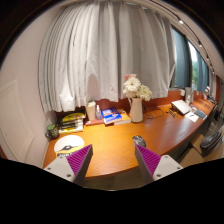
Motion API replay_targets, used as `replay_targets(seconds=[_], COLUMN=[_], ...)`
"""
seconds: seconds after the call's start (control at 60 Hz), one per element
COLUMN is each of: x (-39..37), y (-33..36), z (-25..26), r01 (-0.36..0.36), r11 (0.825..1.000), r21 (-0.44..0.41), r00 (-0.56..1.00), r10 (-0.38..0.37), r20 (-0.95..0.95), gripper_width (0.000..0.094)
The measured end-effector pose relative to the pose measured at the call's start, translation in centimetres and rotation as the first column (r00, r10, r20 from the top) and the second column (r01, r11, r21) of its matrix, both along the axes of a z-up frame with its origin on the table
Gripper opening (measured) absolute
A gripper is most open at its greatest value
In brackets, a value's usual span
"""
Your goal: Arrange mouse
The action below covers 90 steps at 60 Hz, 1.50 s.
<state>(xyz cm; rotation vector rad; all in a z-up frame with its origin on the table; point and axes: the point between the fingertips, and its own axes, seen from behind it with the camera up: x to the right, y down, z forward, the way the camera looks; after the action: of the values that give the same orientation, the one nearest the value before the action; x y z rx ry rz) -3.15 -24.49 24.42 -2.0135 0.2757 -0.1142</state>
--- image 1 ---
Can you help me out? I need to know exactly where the yellow black book stack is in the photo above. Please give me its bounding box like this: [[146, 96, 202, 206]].
[[57, 113, 85, 133]]

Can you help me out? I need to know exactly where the white ceramic pitcher vase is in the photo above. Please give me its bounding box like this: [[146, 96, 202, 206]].
[[129, 98, 143, 123]]

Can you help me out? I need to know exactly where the white paper sheet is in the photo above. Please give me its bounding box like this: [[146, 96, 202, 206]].
[[185, 112, 198, 122]]

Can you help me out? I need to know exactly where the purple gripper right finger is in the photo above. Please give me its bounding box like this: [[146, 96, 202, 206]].
[[135, 145, 182, 184]]

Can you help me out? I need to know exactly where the dark tablet on desk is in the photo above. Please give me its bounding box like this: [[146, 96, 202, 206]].
[[195, 110, 207, 120]]

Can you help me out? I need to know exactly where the grey computer mouse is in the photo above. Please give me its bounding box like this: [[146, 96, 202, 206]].
[[132, 135, 146, 147]]

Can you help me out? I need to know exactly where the black office chair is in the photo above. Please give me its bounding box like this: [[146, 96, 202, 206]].
[[200, 131, 222, 155]]

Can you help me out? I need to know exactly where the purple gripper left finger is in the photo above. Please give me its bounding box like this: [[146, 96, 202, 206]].
[[45, 145, 93, 186]]

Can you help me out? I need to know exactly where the round white mouse pad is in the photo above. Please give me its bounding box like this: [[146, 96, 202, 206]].
[[54, 135, 84, 157]]

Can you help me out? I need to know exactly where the clear spray bottle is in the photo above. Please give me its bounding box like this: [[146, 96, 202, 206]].
[[96, 105, 101, 120]]

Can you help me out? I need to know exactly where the white flower bouquet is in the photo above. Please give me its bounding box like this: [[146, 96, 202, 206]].
[[123, 74, 152, 101]]

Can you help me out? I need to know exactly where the white curtain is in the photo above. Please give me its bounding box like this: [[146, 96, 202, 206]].
[[39, 0, 175, 112]]

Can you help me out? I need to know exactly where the white tissue box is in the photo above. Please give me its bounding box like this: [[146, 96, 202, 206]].
[[86, 101, 96, 121]]

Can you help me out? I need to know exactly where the dark green mug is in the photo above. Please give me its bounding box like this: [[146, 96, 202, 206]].
[[45, 124, 59, 140]]

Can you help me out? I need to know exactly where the silver laptop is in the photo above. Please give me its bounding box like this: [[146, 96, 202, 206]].
[[171, 100, 191, 115]]

